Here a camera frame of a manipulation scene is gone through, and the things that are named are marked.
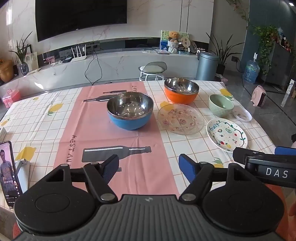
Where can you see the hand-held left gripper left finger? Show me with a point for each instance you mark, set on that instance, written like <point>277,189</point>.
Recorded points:
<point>111,169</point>

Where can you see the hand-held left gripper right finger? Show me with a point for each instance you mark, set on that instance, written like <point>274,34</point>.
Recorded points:
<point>187,169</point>

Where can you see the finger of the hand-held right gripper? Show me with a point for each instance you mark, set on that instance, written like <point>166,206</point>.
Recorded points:
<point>285,150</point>
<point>245,154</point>

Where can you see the white fruit-painted plate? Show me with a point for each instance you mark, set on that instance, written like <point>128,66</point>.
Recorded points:
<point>227,135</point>

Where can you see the small white dish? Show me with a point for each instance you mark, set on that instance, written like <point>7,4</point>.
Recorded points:
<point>242,115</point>

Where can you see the clear patterned glass plate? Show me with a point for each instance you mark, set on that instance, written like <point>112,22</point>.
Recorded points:
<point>180,120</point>

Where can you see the blue steel bowl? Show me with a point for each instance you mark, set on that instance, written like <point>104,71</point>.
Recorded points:
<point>129,122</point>

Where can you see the green ceramic bowl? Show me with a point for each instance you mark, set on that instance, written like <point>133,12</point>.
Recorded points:
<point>217,111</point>

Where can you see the orange steel bowl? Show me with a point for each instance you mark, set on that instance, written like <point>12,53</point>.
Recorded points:
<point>180,98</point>

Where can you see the white product package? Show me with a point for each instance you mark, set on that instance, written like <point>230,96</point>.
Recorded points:
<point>288,92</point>

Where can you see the pink fan heater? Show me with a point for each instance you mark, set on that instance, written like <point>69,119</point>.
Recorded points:
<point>260,97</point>

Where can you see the printed checkered tablecloth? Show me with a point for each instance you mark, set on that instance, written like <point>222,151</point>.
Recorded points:
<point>46,129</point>

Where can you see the patterned bag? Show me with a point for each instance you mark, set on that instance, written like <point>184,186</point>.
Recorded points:
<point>222,78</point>

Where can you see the dark grey cabinet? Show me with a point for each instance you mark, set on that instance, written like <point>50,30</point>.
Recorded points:
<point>279,69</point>

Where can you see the blue water jug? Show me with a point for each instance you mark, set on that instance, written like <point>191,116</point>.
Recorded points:
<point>251,71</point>

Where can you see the white phone stand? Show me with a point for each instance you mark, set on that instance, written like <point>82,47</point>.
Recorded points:
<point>23,176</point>

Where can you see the potted snake plant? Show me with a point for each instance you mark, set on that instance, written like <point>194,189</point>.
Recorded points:
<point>220,68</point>

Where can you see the grey trash can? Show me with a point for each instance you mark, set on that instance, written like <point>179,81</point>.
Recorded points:
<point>207,67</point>

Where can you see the smartphone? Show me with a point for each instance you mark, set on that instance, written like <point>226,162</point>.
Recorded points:
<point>8,166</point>

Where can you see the white marble television console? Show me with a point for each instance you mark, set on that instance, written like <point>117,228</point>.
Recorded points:
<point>115,64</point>

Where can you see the grey stool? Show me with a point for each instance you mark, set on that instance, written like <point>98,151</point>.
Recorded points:
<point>151,68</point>

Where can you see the climbing green plant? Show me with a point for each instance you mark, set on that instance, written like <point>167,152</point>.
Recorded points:
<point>268,39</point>

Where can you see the white box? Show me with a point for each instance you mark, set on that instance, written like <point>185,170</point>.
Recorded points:
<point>2,134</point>

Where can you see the white router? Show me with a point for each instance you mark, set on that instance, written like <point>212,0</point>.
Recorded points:
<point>78,59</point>

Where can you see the black set-top box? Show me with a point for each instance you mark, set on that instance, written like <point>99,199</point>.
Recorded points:
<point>67,60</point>

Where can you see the decorated display plate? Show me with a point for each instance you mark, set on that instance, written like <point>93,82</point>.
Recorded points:
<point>193,47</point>

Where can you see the white flat device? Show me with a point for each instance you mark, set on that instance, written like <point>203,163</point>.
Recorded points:
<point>163,52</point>

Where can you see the pink storage box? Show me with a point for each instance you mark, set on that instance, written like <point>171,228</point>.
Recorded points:
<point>11,97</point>

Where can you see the pink picture card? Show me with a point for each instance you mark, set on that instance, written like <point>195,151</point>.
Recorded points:
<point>50,59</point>

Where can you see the round paper fan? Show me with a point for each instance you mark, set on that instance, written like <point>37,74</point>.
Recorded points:
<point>185,42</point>

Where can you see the green and blue painting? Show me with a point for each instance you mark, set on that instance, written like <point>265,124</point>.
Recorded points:
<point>163,40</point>

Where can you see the plant in glass vase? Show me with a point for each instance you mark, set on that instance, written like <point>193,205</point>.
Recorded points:
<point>23,68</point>

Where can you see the brown teddy bear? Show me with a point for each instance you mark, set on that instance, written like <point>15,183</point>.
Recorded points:
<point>173,36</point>

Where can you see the framed pencil drawing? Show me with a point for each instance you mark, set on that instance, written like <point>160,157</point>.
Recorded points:
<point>32,60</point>

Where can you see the yellow gourd ornament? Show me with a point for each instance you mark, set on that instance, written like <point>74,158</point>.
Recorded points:
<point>5,71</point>

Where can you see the wall socket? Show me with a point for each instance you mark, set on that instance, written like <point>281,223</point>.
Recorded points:
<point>235,58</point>

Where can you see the wall television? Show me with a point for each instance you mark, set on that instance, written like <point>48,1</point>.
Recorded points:
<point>81,16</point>

